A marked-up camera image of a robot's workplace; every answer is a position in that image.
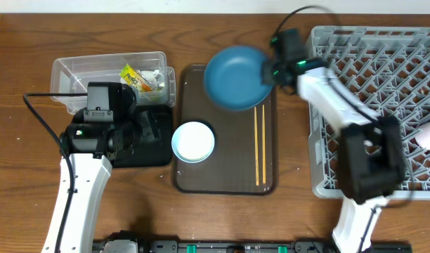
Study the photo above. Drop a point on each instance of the grey dishwasher rack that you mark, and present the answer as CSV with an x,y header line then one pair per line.
x,y
387,68

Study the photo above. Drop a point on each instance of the dark blue bowl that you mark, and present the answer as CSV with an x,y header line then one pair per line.
x,y
233,78

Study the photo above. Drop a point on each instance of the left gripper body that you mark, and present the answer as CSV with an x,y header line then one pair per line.
x,y
144,128

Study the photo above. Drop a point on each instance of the light blue rice bowl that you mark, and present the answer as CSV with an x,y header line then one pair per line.
x,y
193,142

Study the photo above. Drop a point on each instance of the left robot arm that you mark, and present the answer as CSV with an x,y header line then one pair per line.
x,y
82,182

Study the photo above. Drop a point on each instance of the black tray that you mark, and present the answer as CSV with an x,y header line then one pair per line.
x,y
110,140

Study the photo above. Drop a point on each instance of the brown serving tray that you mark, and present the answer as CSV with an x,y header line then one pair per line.
x,y
230,169

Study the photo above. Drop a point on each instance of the yellow snack wrapper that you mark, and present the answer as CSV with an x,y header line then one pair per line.
x,y
137,79

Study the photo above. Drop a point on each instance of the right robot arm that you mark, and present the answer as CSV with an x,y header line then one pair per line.
x,y
370,162

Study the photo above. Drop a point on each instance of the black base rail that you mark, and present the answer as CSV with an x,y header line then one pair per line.
x,y
127,241

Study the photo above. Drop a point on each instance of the clear plastic waste bin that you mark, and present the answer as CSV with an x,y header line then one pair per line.
x,y
72,75

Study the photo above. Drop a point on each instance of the wooden chopstick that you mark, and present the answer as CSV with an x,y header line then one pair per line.
x,y
256,150
263,128

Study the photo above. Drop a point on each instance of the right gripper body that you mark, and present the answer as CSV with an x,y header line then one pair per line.
x,y
277,70

